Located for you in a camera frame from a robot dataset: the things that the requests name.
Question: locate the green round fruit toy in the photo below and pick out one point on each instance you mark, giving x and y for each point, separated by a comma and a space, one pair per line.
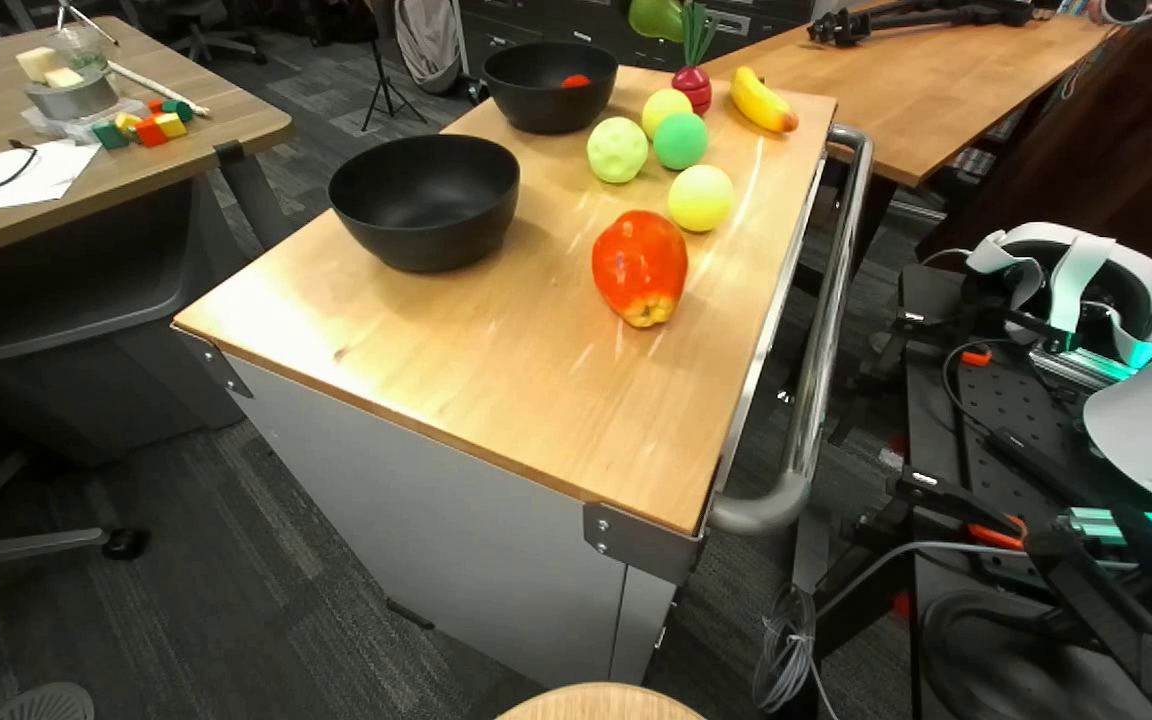
682, 141

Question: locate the pale green fruit toy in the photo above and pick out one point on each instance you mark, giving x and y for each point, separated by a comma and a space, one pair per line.
616, 148

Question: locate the dark office chair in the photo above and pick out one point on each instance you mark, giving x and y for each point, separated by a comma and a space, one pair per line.
260, 42

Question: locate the person in dark clothing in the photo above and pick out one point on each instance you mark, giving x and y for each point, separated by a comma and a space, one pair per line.
1108, 134

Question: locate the white paper sheet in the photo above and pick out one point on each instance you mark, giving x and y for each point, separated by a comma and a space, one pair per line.
19, 183

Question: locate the wooden desk with grey panel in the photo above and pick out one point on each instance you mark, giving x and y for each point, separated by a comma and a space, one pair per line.
220, 125

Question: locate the green pear toy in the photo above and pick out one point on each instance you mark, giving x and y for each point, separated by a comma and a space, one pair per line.
658, 18

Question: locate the red tomato toy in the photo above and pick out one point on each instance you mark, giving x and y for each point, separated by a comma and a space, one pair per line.
578, 82

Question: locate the grey round cap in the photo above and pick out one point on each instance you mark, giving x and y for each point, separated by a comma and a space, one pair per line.
42, 700

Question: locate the yellow round fruit toy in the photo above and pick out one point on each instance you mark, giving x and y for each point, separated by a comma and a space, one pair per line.
701, 196

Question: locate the black orange clamp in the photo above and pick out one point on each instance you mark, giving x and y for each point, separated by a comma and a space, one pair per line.
942, 512
978, 363

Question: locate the black tripod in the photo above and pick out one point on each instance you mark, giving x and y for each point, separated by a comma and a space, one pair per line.
382, 75

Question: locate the white stick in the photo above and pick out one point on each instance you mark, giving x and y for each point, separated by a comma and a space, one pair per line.
161, 88

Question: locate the red toy block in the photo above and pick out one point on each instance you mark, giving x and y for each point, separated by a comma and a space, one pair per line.
148, 134

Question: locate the clear plastic container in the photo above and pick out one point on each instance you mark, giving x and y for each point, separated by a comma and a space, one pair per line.
66, 75

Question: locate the green toy block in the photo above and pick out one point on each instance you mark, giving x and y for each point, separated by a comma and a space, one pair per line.
182, 110
111, 134

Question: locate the red apple toy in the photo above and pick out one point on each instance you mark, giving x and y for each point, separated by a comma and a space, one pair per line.
637, 264

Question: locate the round wooden stool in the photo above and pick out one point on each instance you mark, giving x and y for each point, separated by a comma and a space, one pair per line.
601, 700

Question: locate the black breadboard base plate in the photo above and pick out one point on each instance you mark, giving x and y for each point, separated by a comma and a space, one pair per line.
1003, 440

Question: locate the wooden desk with black legs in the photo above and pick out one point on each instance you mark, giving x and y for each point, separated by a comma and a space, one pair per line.
921, 82

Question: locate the white cart with wooden top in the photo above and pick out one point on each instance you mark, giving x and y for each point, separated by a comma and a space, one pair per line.
496, 387

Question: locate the yellow banana toy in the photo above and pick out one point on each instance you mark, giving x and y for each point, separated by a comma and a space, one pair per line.
763, 103

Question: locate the white VR headset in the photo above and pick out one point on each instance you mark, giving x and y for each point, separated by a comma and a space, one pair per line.
1070, 287

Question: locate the grey office chair base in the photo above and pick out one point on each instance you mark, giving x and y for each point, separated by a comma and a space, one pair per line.
19, 544

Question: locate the yellow lemon toy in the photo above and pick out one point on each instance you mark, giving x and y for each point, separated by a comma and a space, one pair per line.
665, 107

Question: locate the yellow toy block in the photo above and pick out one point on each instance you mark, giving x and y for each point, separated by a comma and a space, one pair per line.
124, 120
172, 125

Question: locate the large black bowl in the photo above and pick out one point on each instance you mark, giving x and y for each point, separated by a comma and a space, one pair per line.
421, 213

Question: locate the small black bowl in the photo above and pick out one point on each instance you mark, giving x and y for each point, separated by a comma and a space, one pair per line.
540, 110

